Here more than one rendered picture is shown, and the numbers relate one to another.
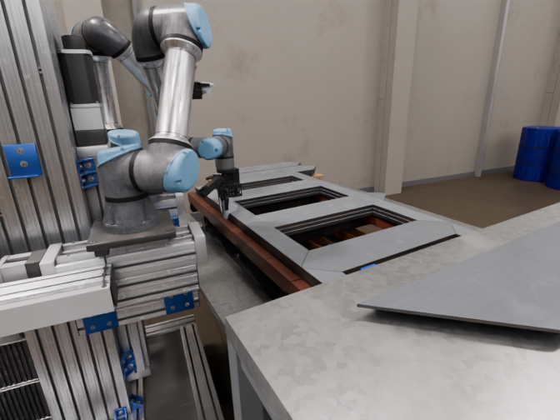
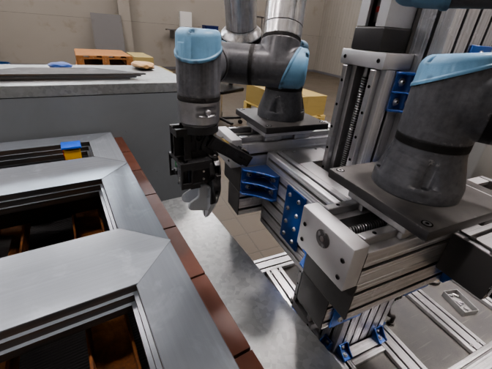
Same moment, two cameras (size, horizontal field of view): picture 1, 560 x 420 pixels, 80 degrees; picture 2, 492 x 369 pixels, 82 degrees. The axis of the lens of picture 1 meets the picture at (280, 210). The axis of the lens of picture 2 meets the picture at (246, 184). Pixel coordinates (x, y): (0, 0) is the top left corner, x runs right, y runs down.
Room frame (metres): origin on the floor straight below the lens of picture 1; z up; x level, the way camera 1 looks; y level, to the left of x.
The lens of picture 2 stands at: (1.84, 0.27, 1.27)
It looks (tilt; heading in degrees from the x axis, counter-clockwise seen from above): 28 degrees down; 175
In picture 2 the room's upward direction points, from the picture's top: 4 degrees clockwise
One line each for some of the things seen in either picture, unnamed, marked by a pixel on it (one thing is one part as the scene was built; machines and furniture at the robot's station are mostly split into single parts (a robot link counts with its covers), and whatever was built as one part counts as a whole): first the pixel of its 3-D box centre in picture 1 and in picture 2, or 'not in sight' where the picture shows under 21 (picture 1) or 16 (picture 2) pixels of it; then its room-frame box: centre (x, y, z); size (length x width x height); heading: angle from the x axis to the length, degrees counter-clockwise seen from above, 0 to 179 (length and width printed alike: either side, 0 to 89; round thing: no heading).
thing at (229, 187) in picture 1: (227, 182); (195, 154); (1.33, 0.21, 1.06); 0.09 x 0.08 x 0.12; 119
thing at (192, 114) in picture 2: (224, 163); (199, 112); (1.33, 0.21, 1.14); 0.08 x 0.08 x 0.05
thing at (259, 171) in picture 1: (266, 173); not in sight; (2.55, 0.10, 0.82); 0.80 x 0.40 x 0.06; 119
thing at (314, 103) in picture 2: not in sight; (282, 102); (-3.12, 1.19, 0.23); 1.37 x 0.94 x 0.45; 22
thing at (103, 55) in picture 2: not in sight; (105, 80); (-3.13, -1.77, 0.42); 1.16 x 0.80 x 0.83; 25
